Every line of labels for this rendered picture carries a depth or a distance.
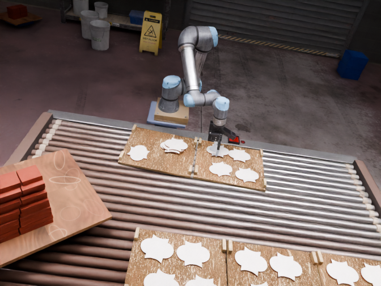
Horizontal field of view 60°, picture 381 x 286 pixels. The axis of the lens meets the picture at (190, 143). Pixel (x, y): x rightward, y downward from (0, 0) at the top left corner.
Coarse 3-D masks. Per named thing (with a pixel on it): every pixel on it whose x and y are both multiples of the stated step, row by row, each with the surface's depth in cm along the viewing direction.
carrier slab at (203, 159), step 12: (204, 144) 206; (204, 156) 197; (228, 156) 201; (252, 156) 205; (204, 168) 189; (240, 168) 194; (252, 168) 196; (216, 180) 182; (228, 180) 184; (240, 180) 186
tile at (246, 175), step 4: (236, 172) 189; (240, 172) 190; (244, 172) 190; (248, 172) 191; (252, 172) 192; (236, 176) 186; (240, 176) 187; (244, 176) 187; (248, 176) 188; (252, 176) 188; (256, 176) 189; (244, 180) 185; (248, 180) 185; (252, 180) 186
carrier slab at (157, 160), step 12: (144, 132) 206; (156, 132) 208; (132, 144) 195; (144, 144) 197; (156, 144) 199; (192, 144) 204; (156, 156) 190; (168, 156) 192; (180, 156) 194; (192, 156) 196; (144, 168) 182; (156, 168) 183; (168, 168) 184; (180, 168) 186
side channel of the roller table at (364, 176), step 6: (354, 162) 216; (360, 162) 215; (354, 168) 216; (360, 168) 210; (366, 168) 211; (360, 174) 208; (366, 174) 206; (366, 180) 201; (372, 180) 202; (366, 186) 200; (372, 186) 198; (372, 192) 194; (378, 192) 194; (372, 198) 192; (378, 198) 190; (372, 204) 192; (378, 204) 187; (378, 210) 186
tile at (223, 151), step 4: (208, 148) 202; (220, 148) 204; (224, 148) 204; (208, 152) 200; (212, 152) 200; (220, 152) 200; (224, 152) 201; (228, 152) 201; (212, 156) 198; (220, 156) 198
